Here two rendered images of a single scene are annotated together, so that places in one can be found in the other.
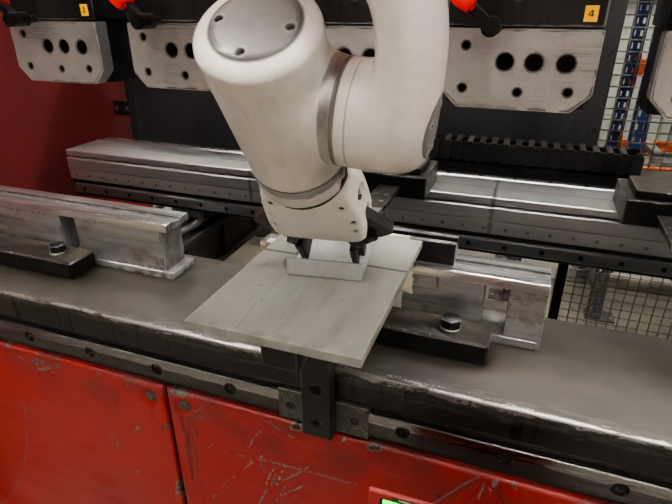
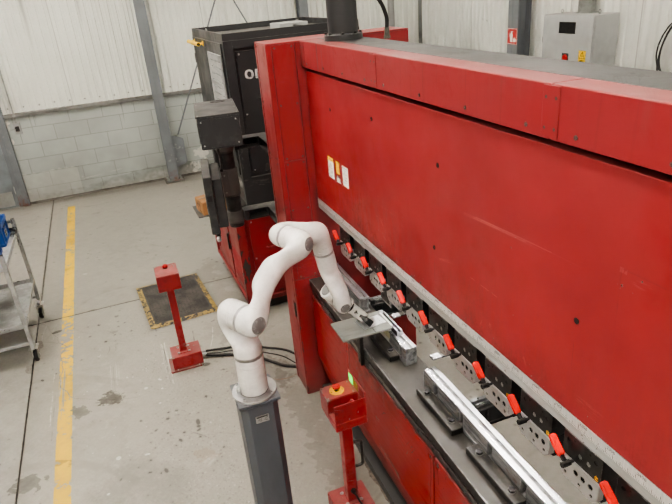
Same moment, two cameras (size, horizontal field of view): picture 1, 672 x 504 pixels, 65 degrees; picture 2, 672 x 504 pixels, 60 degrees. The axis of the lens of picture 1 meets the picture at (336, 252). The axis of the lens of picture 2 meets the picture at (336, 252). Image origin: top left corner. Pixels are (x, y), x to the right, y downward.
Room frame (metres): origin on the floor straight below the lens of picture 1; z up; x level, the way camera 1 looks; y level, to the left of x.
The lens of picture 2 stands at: (-1.12, -1.87, 2.56)
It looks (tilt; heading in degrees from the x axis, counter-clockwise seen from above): 25 degrees down; 51
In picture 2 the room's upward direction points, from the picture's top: 5 degrees counter-clockwise
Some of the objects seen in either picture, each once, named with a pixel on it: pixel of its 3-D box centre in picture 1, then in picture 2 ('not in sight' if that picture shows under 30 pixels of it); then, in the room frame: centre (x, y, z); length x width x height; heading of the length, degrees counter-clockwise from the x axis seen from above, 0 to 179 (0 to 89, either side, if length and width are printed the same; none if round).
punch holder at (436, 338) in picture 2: not in sight; (446, 329); (0.46, -0.57, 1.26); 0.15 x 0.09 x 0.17; 70
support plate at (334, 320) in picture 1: (320, 278); (361, 326); (0.52, 0.02, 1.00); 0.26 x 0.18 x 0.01; 160
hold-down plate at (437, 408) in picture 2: not in sight; (438, 409); (0.40, -0.58, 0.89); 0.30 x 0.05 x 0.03; 70
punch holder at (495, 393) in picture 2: not in sight; (506, 384); (0.32, -0.95, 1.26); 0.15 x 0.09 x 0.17; 70
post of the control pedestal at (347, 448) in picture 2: not in sight; (348, 457); (0.26, -0.10, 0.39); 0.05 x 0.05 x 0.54; 71
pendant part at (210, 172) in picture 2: not in sight; (215, 194); (0.52, 1.32, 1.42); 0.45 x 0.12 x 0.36; 63
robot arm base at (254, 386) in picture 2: not in sight; (251, 372); (-0.15, -0.02, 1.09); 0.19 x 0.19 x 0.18
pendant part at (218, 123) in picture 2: not in sight; (225, 174); (0.62, 1.32, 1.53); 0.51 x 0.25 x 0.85; 63
